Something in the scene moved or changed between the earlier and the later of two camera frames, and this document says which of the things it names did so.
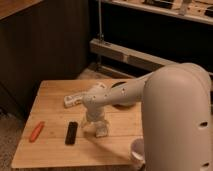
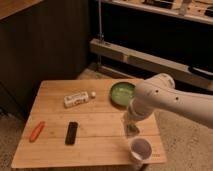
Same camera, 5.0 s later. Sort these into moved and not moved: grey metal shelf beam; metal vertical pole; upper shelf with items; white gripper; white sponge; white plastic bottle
Moved: white sponge; white gripper
Not moved: metal vertical pole; white plastic bottle; upper shelf with items; grey metal shelf beam
